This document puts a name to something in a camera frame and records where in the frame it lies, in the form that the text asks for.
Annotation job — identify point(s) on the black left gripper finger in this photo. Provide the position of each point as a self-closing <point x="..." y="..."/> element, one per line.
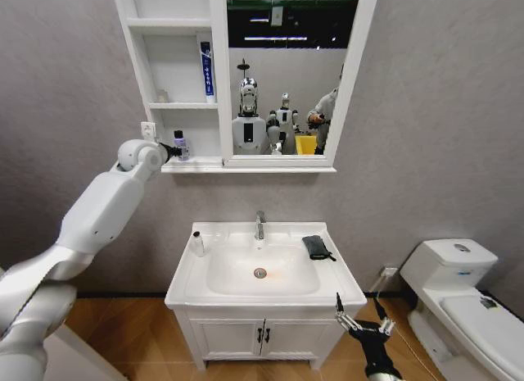
<point x="177" y="151"/>

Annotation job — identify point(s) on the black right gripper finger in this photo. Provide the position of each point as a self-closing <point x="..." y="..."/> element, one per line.
<point x="343" y="317"/>
<point x="385" y="321"/>

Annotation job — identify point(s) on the purple bottle with black cap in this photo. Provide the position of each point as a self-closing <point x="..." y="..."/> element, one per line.
<point x="182" y="146"/>

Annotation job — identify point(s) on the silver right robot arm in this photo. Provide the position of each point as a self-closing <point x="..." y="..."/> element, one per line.
<point x="384" y="376"/>

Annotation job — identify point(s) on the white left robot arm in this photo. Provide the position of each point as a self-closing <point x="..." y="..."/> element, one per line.
<point x="102" y="209"/>

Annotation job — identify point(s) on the dark grey folded towel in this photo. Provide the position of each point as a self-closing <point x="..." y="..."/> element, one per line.
<point x="317" y="248"/>

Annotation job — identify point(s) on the white vanity cabinet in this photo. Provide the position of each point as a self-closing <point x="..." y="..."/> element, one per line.
<point x="262" y="336"/>

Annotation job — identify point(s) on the white ceramic washbasin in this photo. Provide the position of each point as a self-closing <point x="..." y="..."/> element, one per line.
<point x="262" y="270"/>

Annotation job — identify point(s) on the small white cup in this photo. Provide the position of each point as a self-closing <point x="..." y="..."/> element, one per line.
<point x="162" y="96"/>

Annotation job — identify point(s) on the white toilet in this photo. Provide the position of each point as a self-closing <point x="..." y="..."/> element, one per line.
<point x="462" y="303"/>

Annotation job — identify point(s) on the blue and white toothpaste tube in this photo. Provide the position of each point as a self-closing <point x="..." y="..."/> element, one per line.
<point x="207" y="71"/>

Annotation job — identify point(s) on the metal sink drain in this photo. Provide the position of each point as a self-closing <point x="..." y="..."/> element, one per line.
<point x="260" y="272"/>

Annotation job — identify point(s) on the white bottle with black cap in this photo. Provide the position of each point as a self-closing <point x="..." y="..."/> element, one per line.
<point x="198" y="245"/>

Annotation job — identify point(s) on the chrome toilet flush button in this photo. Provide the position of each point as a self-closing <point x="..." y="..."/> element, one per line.
<point x="462" y="247"/>

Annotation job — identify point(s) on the chrome faucet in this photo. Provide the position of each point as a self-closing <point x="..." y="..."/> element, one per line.
<point x="260" y="225"/>

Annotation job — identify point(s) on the white framed mirror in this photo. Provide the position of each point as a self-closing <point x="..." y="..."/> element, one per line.
<point x="286" y="69"/>

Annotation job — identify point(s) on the white wall socket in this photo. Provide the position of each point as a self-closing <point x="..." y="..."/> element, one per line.
<point x="148" y="131"/>

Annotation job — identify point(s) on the low white wall outlet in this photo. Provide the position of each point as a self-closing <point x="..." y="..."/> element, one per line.
<point x="389" y="271"/>

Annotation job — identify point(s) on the white wall cabinet with shelves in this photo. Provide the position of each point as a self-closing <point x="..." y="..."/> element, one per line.
<point x="180" y="69"/>

